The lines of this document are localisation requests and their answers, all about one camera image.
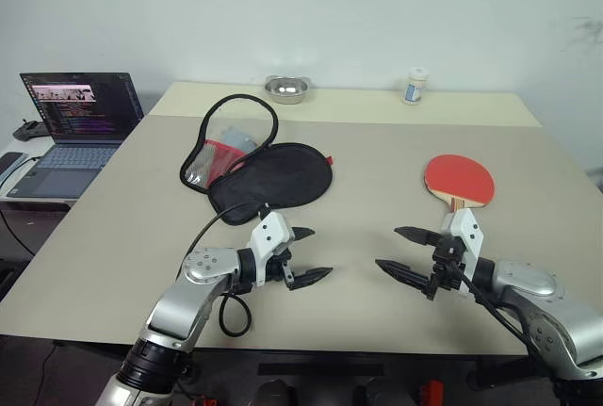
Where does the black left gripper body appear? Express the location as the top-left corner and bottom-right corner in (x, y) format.
(269, 235), (298, 285)

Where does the open blue-grey laptop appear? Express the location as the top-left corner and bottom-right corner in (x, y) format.
(5, 71), (145, 200)

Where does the red table tennis paddle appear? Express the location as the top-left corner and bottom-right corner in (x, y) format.
(423, 154), (497, 235)

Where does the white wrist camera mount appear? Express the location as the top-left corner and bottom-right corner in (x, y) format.
(249, 211), (297, 284)
(449, 207), (485, 297)

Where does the thin black laptop cable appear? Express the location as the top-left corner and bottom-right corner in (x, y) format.
(0, 154), (44, 257)

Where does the small white plastic bottle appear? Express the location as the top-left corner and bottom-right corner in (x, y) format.
(401, 66), (431, 106)

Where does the stainless steel bowl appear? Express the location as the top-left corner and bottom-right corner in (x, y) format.
(263, 74), (315, 106)

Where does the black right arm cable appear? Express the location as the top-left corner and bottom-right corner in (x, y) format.
(442, 254), (557, 369)

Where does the small red object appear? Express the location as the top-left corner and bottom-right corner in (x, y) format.
(421, 380), (444, 406)

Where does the dark rounded shape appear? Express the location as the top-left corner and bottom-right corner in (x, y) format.
(253, 380), (298, 406)

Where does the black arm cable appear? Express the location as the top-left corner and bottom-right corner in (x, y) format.
(176, 203), (272, 337)
(442, 254), (557, 369)

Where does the black and red paddle case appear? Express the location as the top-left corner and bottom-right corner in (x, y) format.
(180, 93), (334, 227)

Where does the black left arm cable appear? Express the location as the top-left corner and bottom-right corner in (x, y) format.
(176, 203), (272, 337)

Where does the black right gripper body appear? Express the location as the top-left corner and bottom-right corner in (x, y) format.
(422, 233), (468, 302)

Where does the black oblong device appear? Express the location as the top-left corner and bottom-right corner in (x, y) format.
(0, 151), (29, 176)

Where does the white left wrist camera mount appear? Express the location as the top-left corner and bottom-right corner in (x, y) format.
(249, 211), (297, 284)

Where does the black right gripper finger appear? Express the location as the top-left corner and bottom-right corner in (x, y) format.
(374, 258), (433, 291)
(393, 225), (445, 248)

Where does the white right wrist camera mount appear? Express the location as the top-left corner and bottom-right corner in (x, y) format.
(449, 207), (485, 297)

